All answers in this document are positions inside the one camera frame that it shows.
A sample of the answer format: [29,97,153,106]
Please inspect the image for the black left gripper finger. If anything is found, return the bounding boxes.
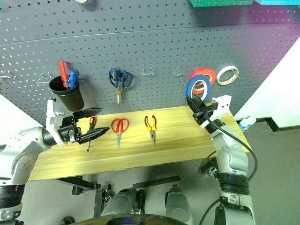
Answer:
[76,127,111,145]
[73,107,104,120]

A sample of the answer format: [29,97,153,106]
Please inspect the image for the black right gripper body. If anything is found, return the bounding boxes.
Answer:
[192,102,218,127]

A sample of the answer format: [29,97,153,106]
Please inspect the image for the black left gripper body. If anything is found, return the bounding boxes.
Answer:
[56,115,83,144]

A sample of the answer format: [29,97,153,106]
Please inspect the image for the black orange handled screwdriver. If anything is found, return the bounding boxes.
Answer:
[86,116,98,152]

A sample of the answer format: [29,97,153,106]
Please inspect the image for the blue tape roll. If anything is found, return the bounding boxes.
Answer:
[186,75,213,103]

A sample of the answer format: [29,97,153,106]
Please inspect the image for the red handled scissors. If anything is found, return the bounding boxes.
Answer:
[111,118,130,150]

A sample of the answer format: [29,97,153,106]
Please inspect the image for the yellow black needle-nose pliers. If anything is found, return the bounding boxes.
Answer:
[144,115,158,144]

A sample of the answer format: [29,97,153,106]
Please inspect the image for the white tape roll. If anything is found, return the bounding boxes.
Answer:
[216,65,240,86]

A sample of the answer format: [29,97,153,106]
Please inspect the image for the red tape roll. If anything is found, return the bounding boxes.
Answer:
[188,67,217,95]

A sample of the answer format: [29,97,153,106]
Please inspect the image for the dark grey perforated pegboard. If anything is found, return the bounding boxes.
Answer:
[0,0,300,128]

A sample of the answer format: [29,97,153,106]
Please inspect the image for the black plastic cup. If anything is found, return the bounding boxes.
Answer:
[48,75,85,113]

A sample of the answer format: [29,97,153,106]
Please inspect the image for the silver double prong hook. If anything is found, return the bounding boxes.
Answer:
[174,72,185,85]

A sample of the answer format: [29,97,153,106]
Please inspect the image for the white bottle blue cap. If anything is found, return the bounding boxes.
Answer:
[238,116,256,131]

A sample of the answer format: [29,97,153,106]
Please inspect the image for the dark grey rounded shape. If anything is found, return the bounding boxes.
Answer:
[103,187,146,216]
[165,185,193,223]

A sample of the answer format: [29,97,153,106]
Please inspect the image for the black partition base strip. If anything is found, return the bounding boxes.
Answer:
[255,117,300,132]

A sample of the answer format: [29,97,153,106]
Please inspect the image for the black curved rim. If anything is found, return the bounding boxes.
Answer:
[67,213,188,225]

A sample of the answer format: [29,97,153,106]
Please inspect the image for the green ribbed box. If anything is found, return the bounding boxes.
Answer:
[188,0,255,8]

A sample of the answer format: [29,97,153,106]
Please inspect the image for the cyan ribbed box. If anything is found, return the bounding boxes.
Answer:
[254,0,300,6]

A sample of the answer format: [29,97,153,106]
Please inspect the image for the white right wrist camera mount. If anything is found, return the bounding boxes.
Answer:
[212,95,233,124]

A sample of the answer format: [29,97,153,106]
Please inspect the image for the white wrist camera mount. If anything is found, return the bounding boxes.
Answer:
[45,98,65,146]
[212,95,233,124]

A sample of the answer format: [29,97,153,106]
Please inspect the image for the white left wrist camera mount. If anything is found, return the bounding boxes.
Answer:
[45,98,65,146]

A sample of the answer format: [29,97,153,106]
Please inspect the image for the blue handled tool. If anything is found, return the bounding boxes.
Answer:
[69,69,79,90]

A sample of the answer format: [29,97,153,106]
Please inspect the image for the blue handled scissors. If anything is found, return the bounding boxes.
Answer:
[108,67,134,105]

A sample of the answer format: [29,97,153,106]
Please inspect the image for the red handled screwdriver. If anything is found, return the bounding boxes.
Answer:
[58,60,71,89]

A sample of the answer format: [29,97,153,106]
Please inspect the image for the silver wire loop hook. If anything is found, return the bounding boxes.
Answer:
[37,72,56,84]
[142,62,155,76]

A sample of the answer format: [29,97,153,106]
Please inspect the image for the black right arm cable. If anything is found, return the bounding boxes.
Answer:
[198,117,258,225]

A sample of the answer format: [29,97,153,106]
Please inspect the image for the black metal table frame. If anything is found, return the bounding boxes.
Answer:
[56,157,221,218]

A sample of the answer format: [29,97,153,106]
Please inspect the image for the white wire pegboard hook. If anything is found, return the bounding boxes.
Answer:
[0,71,17,82]

